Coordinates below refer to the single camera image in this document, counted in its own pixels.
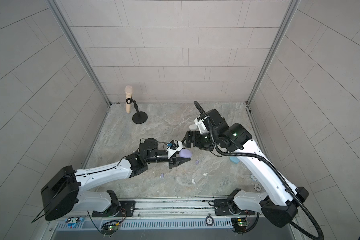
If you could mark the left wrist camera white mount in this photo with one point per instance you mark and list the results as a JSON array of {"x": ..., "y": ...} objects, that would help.
[{"x": 173, "y": 147}]

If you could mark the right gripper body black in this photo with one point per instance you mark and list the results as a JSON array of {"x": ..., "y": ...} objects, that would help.
[{"x": 203, "y": 141}]

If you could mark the aluminium rail frame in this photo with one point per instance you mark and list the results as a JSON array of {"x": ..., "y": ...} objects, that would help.
[{"x": 158, "y": 214}]

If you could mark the white earbud charging case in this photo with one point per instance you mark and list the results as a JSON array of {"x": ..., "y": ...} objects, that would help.
[{"x": 193, "y": 127}]

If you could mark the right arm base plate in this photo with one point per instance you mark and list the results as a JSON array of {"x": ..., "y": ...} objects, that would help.
[{"x": 228, "y": 208}]

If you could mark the purple earbud charging case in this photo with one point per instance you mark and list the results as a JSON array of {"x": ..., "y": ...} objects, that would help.
[{"x": 185, "y": 153}]

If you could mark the right circuit board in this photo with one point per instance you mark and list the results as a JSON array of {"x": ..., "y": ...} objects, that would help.
[{"x": 239, "y": 225}]

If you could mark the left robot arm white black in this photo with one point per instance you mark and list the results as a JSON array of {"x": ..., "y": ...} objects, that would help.
[{"x": 69, "y": 190}]

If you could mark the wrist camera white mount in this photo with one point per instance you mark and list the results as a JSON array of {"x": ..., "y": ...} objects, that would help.
[
  {"x": 200, "y": 125},
  {"x": 173, "y": 147}
]

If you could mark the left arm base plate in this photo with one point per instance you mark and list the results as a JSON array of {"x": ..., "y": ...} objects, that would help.
[{"x": 122, "y": 210}]

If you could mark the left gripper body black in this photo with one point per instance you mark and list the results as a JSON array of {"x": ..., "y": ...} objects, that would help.
[{"x": 170, "y": 163}]

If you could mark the circuit board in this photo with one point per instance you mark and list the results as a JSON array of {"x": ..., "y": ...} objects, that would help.
[
  {"x": 239, "y": 225},
  {"x": 111, "y": 226}
]

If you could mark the beige microphone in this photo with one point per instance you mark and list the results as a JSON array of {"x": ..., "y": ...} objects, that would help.
[{"x": 129, "y": 93}]

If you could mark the left circuit board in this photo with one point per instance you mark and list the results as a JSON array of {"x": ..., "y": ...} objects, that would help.
[{"x": 111, "y": 226}]

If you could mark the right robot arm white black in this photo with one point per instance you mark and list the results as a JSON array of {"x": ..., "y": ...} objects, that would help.
[{"x": 276, "y": 204}]

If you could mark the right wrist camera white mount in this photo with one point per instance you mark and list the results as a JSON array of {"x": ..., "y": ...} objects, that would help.
[{"x": 200, "y": 125}]

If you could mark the blue earbud charging case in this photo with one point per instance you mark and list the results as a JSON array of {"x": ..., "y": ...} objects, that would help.
[{"x": 234, "y": 160}]

